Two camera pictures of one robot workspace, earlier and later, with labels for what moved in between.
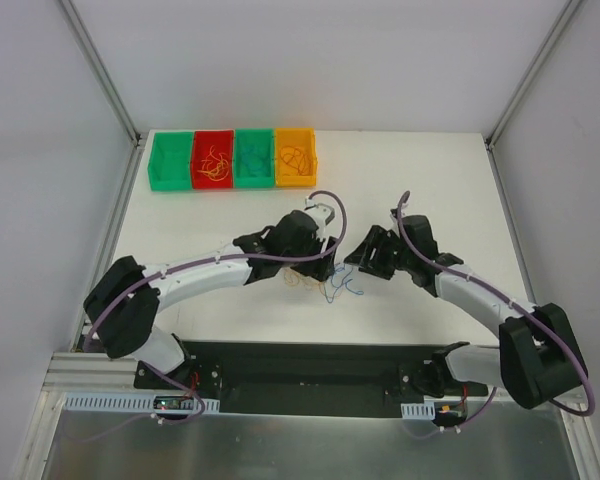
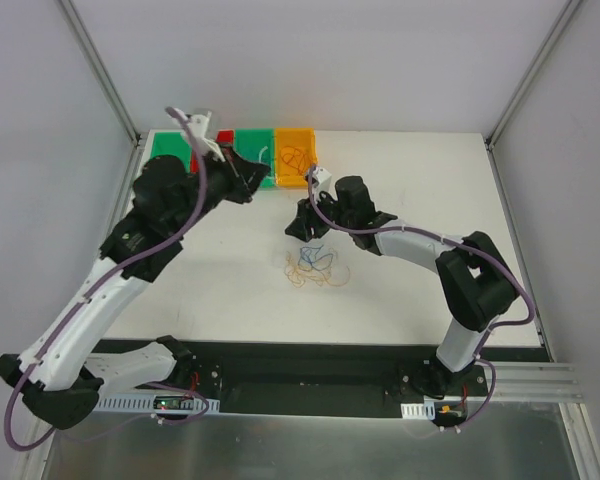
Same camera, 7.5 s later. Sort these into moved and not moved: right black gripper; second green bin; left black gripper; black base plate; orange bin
Moved: right black gripper; left black gripper
Not moved: orange bin; second green bin; black base plate
